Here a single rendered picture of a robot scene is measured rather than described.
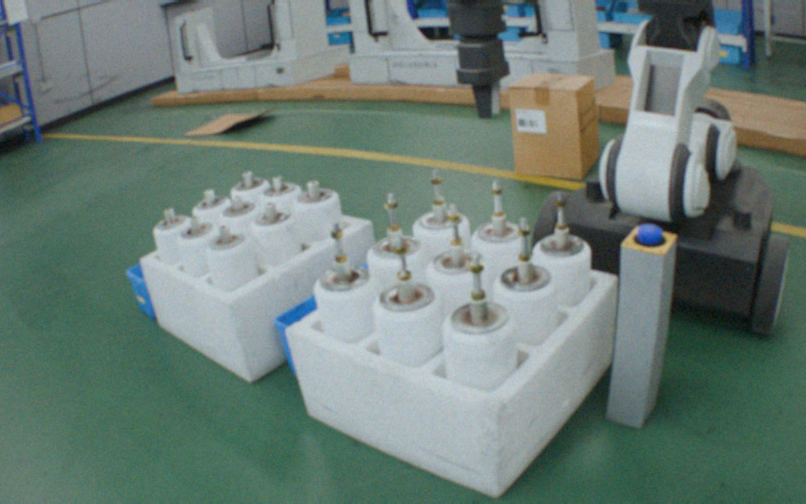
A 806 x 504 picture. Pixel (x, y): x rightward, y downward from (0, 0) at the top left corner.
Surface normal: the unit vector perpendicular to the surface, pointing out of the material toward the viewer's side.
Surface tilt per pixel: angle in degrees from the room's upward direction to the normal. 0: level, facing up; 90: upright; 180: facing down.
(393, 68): 90
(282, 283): 90
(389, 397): 90
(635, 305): 90
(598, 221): 46
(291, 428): 0
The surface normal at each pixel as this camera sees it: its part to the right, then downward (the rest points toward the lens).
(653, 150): -0.47, -0.49
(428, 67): -0.63, 0.39
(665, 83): -0.56, -0.26
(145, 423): -0.11, -0.90
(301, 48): 0.77, 0.18
